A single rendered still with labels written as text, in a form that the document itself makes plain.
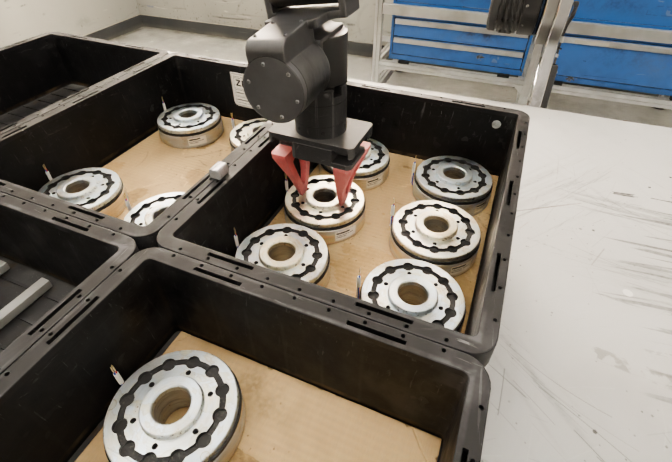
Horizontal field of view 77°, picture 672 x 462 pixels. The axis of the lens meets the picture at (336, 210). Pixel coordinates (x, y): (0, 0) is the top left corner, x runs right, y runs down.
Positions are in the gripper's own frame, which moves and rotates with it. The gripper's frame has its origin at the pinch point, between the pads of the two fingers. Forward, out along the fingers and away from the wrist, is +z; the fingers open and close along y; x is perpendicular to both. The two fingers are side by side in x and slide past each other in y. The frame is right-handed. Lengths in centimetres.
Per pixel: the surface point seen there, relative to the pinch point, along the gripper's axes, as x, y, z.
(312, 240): -7.3, 2.1, 1.2
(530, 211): 30.3, 27.1, 17.0
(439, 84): 247, -28, 84
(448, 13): 192, -21, 25
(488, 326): -16.7, 21.2, -5.6
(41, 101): 10, -65, 4
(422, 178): 9.2, 10.4, 0.9
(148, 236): -19.1, -8.4, -5.6
